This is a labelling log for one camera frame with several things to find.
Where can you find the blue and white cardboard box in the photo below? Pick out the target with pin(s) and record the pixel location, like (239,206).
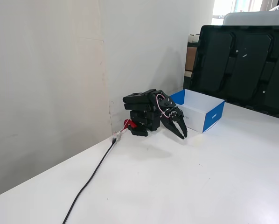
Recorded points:
(200,109)

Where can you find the white plastic bin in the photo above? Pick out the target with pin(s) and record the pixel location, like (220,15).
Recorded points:
(253,18)

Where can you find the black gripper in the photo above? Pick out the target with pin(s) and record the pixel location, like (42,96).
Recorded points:
(172,118)

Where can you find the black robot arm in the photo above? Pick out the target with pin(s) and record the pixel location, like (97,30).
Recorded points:
(139,102)

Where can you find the dark shelf unit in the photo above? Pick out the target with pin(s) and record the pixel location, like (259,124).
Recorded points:
(187,79)

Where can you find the black plastic tray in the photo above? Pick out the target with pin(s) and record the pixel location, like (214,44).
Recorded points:
(242,70)

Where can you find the brown cardboard box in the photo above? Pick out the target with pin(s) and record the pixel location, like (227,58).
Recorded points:
(190,58)

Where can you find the red clamp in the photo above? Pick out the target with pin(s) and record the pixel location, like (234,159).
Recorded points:
(130,123)

